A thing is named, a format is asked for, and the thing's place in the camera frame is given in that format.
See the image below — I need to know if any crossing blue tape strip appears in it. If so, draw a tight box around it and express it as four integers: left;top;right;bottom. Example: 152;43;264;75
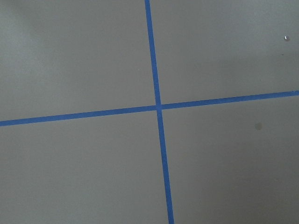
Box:
0;90;299;126

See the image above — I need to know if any long blue tape strip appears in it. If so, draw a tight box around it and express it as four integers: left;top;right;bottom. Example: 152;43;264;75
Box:
144;0;175;224

